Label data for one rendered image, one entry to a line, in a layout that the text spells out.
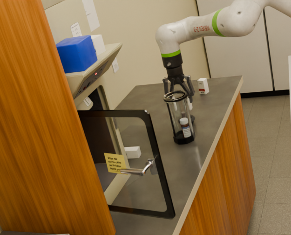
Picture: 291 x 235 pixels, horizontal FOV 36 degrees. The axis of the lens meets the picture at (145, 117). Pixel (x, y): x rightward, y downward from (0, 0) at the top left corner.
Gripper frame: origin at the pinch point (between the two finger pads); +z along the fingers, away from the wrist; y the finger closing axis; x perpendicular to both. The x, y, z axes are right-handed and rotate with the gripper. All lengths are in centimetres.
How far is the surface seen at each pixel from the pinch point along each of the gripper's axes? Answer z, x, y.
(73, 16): -60, -54, -11
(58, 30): -58, -65, -11
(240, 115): 32, 50, 14
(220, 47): 44, 235, -42
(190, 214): 22, -56, 16
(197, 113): 10.5, 11.9, 2.4
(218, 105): 10.4, 20.1, 11.6
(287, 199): 104, 68, 33
